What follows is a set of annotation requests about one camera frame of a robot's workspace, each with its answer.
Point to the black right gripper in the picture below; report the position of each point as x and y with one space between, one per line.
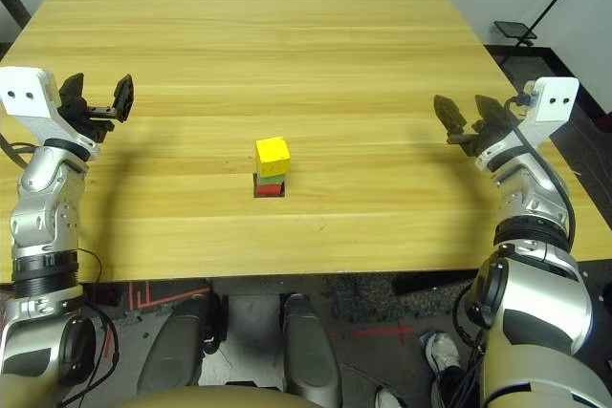
480 143

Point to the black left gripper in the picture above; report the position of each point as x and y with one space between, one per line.
91 121

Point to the yellow wooden block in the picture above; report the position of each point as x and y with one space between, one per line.
273 157

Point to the green wooden block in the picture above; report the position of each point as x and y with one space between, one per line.
270 179

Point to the red wooden block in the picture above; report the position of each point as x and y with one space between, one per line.
269 189

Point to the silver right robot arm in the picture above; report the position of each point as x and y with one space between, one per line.
531 303

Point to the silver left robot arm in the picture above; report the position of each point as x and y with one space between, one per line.
43 198

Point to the speckled black rubber mat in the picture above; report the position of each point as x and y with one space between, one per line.
363 295

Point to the white bystander shoe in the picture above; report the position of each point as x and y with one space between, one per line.
442 350
387 398

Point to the black bystander trouser leg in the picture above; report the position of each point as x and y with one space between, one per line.
454 386

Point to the grey robot right leg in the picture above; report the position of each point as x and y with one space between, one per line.
311 350

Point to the beige robot torso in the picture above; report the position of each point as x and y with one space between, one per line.
205 398

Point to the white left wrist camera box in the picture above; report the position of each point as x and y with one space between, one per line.
24 92

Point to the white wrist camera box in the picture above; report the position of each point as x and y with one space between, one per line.
24 92
554 97

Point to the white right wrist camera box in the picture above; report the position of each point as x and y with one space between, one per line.
554 97

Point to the black table frame beam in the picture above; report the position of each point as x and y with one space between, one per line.
430 284

